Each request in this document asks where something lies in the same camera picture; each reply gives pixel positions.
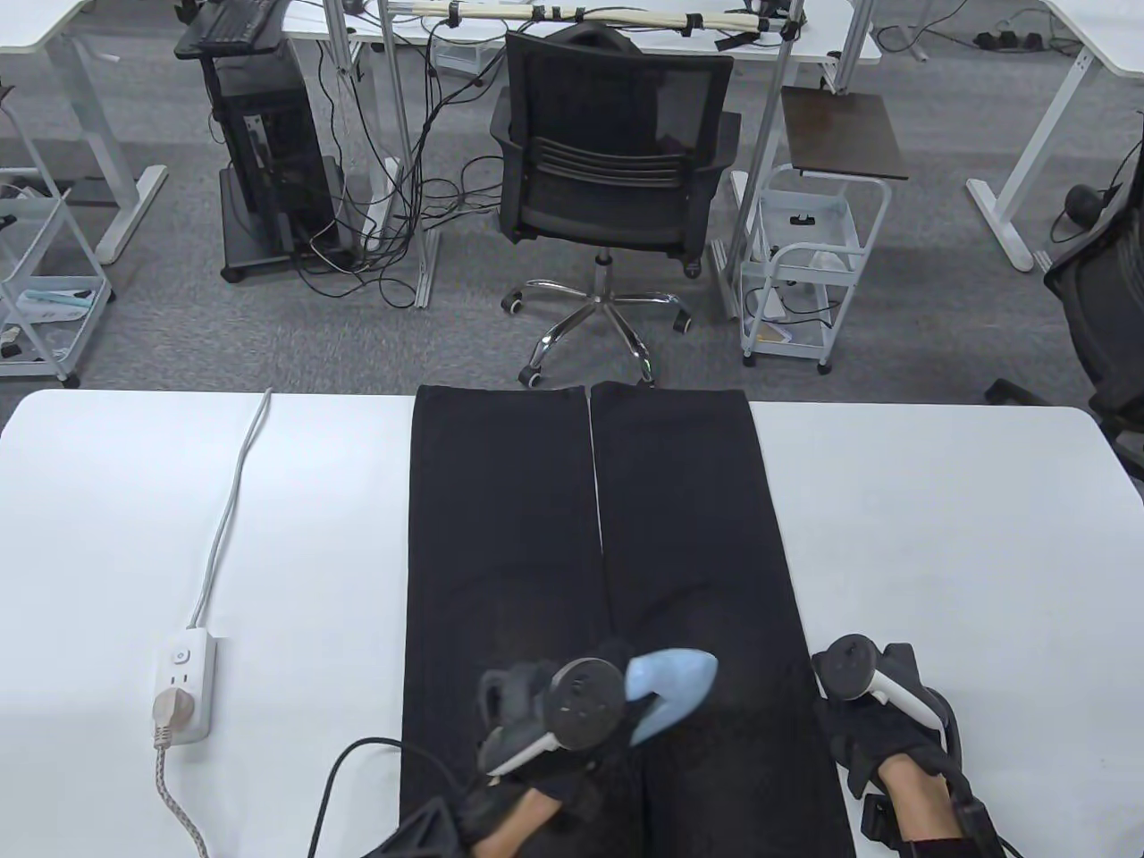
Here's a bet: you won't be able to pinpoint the grey power strip cable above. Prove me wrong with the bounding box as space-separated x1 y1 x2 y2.
186 389 273 631

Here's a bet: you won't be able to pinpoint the white power strip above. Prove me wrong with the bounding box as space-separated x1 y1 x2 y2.
146 630 218 747

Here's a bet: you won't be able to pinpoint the person's right hand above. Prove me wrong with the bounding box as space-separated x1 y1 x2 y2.
815 643 962 801

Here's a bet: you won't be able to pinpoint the white wire shelf cart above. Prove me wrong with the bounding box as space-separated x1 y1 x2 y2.
0 85 114 390

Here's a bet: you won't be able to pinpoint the tangle of black floor cables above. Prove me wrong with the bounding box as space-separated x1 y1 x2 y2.
299 18 506 309

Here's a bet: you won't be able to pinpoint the white rolling cart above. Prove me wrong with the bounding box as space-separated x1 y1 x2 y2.
737 164 892 374

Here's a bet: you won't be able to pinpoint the light blue electric iron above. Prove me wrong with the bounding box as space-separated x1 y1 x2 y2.
624 648 720 747

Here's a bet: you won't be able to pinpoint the black high-back mesh chair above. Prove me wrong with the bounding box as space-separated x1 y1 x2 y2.
983 139 1144 479

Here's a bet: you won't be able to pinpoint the long white desk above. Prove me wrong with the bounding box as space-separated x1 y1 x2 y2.
284 0 884 68

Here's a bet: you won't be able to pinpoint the person's right forearm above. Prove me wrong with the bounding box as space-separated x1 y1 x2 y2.
876 755 966 841

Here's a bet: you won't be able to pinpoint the black computer tower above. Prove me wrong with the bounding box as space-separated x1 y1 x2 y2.
213 49 327 242

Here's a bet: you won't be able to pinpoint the black keyboard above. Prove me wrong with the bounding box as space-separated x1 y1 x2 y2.
198 0 280 46

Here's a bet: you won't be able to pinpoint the dark brown side table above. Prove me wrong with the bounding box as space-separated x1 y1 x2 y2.
780 87 910 182

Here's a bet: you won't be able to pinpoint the person's left hand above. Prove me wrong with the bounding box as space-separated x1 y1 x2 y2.
456 636 658 845

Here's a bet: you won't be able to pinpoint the black rolling computer stand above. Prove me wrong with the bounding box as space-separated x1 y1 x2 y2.
174 18 358 285

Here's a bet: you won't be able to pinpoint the aluminium frame post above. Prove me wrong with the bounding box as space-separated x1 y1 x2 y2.
715 0 805 321
380 0 441 309

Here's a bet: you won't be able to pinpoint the braided iron cord with plug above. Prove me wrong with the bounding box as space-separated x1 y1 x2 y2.
143 690 211 858

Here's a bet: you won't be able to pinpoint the white desk with angled leg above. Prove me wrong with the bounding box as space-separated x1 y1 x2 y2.
0 0 169 265

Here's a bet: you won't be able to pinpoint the black wrist box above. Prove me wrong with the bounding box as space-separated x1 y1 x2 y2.
860 791 1002 858

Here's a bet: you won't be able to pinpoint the white table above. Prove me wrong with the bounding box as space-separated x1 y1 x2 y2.
0 389 1144 858

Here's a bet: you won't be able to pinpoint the black trousers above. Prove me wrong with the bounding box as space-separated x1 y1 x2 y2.
393 382 857 858

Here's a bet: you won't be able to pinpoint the black mesh office chair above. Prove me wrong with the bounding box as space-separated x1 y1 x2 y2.
490 22 743 390

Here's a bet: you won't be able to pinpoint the white desk with foot bar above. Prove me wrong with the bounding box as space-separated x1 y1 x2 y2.
965 0 1144 273

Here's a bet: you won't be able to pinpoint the black lattice wrist module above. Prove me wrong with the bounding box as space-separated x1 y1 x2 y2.
366 797 475 858

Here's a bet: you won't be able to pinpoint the grey white handheld controller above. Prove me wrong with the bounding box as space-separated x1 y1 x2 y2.
478 657 627 777
813 633 946 727

